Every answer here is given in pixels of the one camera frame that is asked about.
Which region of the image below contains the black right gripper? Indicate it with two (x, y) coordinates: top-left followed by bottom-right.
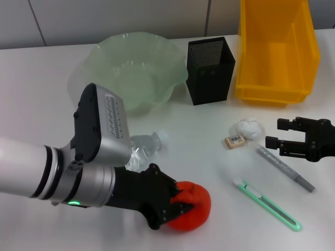
(264, 116), (335, 163)

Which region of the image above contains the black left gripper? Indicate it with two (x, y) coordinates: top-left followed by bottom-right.
(104, 163), (195, 231)

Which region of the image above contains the orange fruit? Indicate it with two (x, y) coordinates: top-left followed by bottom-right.
(165, 180), (212, 232)

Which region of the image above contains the white paper ball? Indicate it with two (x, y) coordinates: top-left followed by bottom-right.
(236, 116), (261, 140)

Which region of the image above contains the clear green-label water bottle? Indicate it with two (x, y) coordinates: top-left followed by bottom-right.
(125, 128), (171, 172)

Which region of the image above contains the grey marker pen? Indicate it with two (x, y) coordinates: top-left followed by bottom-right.
(254, 143), (316, 194)

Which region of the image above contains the beige barcode eraser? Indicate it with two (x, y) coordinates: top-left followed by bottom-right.
(224, 133), (248, 151)

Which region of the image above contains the green utility knife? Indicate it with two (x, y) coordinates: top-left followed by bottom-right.
(232, 177), (303, 232)

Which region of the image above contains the black mesh pen holder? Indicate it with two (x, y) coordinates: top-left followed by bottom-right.
(185, 36), (236, 106)

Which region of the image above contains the green wavy glass fruit bowl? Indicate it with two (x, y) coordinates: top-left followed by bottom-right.
(67, 30), (189, 118)

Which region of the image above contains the yellow plastic bin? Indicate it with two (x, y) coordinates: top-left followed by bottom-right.
(233, 0), (321, 107)

